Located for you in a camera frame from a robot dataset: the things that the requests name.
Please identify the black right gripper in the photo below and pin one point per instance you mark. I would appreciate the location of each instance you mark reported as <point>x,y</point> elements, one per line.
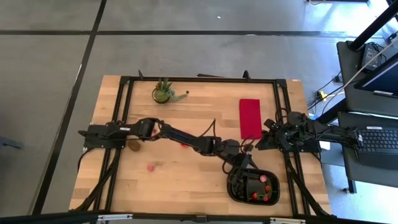
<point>287,133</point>

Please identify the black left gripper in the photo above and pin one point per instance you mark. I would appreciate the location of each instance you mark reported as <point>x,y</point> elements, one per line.
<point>234,154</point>

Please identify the red strawberry long green stem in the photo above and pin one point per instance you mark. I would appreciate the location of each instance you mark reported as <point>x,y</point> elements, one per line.
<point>268,188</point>

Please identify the large red strawberry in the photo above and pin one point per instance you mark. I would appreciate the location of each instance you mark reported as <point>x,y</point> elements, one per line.
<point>185,145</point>

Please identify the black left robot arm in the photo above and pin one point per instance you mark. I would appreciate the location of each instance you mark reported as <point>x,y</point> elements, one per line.
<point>180,137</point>

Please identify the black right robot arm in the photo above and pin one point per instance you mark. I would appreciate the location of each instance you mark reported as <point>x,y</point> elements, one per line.
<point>335,135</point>

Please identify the black plastic tupperware container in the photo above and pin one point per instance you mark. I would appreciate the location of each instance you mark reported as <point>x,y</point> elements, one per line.
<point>275,186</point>

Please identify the red folded cloth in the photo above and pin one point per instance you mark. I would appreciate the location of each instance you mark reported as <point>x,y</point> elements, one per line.
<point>250,115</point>

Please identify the yellow power strip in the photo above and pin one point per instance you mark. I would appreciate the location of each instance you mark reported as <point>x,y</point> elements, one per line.
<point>321,95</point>

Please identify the black desk leg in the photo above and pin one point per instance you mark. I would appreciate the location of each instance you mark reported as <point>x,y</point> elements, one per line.
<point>332,112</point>

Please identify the grey desk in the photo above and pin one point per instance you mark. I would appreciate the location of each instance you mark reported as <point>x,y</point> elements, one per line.
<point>348,67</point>
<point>345,168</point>

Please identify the black keyboard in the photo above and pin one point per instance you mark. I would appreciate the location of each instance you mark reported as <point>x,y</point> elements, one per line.
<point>379,149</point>

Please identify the brown kiwi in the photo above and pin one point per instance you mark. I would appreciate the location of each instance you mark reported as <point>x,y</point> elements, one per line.
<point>134,145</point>

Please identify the potted succulent plant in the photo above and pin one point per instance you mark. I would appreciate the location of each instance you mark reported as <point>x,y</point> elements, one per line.
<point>161,93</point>

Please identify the black computer monitor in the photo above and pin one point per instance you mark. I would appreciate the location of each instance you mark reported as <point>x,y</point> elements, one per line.
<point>382,77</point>

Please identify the black power brick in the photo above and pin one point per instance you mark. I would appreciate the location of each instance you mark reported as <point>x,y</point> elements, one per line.
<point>370,57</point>

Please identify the white rod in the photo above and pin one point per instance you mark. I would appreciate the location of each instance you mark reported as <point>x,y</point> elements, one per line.
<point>385,50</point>

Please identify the black diagonal pole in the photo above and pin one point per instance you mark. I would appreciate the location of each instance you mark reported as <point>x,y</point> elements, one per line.
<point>373,27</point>

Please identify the black beam silver brackets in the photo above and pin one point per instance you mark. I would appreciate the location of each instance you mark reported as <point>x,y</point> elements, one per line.
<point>62,217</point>

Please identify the black aluminium table frame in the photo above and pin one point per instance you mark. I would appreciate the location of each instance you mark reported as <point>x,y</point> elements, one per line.
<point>202,80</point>

